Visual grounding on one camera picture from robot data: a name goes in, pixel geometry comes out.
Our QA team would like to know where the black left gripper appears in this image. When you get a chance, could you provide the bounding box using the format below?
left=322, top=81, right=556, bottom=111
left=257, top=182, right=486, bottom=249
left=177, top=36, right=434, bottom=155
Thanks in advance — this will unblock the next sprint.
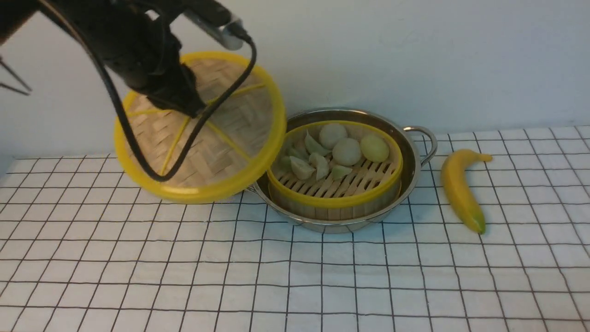
left=124, top=41, right=206, bottom=118

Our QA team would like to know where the woven bamboo steamer lid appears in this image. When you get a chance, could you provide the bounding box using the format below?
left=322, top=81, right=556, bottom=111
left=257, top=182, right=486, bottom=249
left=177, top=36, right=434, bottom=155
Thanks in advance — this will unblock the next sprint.
left=114, top=65, right=287, bottom=204

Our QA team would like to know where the yellow-rimmed bamboo steamer basket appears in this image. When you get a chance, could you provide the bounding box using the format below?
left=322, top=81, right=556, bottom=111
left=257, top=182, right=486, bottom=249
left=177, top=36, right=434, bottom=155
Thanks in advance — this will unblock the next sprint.
left=267, top=120, right=404, bottom=221

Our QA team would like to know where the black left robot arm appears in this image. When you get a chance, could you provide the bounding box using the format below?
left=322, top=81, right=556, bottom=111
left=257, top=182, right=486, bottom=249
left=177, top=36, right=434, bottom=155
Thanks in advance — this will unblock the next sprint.
left=52, top=0, right=206, bottom=117

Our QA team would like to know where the stainless steel pot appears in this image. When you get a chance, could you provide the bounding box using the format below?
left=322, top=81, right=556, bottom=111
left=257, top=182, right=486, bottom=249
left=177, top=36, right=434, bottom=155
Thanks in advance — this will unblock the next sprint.
left=247, top=107, right=437, bottom=234

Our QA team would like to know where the pale green dumpling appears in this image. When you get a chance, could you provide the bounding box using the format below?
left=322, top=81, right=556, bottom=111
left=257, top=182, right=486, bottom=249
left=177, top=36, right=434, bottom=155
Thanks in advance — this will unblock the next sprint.
left=331, top=165, right=353, bottom=181
left=304, top=131, right=331, bottom=157
left=279, top=147, right=308, bottom=169

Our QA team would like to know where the white dumpling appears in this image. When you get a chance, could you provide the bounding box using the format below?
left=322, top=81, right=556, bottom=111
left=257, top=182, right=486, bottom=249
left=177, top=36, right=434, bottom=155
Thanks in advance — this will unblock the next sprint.
left=308, top=153, right=330, bottom=181
left=289, top=156, right=316, bottom=181

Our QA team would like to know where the white steamed bun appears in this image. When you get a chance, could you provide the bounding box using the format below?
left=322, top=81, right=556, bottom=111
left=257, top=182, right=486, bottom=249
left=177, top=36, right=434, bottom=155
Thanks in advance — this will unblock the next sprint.
left=319, top=123, right=348, bottom=150
left=331, top=138, right=362, bottom=166

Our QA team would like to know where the white checkered tablecloth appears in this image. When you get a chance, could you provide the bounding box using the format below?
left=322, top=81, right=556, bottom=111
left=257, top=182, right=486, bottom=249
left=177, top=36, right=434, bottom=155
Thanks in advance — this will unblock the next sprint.
left=0, top=126, right=590, bottom=332

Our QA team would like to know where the pale green steamed bun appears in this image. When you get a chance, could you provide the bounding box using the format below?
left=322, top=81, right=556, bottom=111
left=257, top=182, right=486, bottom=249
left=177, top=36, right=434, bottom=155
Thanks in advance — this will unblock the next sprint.
left=360, top=134, right=389, bottom=163

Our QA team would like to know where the yellow banana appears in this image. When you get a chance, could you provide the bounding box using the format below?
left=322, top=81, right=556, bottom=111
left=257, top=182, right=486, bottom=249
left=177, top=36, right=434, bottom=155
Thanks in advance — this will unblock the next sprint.
left=441, top=149, right=493, bottom=235

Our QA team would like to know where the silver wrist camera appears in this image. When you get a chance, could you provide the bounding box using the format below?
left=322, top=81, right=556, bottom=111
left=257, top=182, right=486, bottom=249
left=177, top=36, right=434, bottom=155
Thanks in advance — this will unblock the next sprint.
left=183, top=0, right=252, bottom=51

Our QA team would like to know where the black cable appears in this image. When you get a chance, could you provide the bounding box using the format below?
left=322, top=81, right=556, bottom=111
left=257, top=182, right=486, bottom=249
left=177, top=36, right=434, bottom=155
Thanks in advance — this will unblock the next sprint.
left=37, top=0, right=258, bottom=183

